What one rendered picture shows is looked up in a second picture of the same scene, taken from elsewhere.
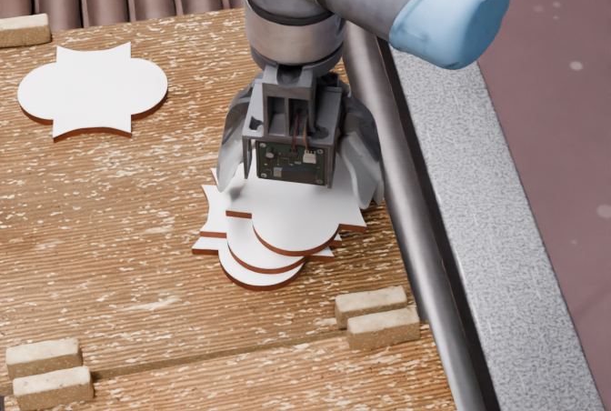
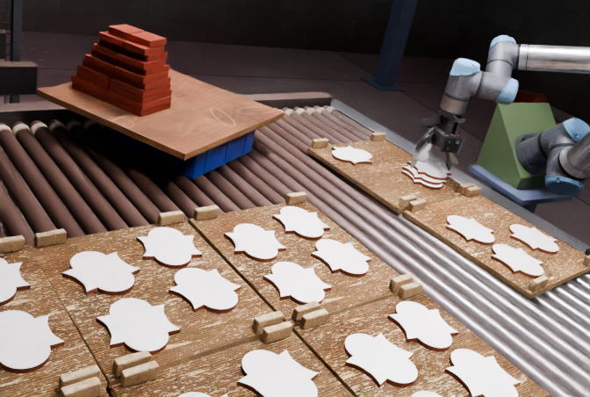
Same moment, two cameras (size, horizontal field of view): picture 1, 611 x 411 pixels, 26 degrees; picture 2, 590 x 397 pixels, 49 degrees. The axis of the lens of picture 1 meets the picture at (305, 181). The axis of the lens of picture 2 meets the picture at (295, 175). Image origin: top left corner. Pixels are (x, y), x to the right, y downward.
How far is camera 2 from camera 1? 1.51 m
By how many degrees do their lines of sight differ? 35
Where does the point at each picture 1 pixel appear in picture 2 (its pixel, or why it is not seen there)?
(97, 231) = (385, 181)
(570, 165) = not seen: hidden behind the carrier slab
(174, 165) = (388, 169)
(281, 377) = (459, 203)
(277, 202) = (428, 169)
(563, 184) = not seen: hidden behind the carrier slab
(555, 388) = (510, 205)
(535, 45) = not seen: hidden behind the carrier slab
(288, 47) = (460, 108)
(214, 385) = (447, 205)
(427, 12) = (510, 87)
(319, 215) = (439, 171)
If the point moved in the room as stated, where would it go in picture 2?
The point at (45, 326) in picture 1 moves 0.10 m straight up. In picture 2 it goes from (396, 198) to (406, 166)
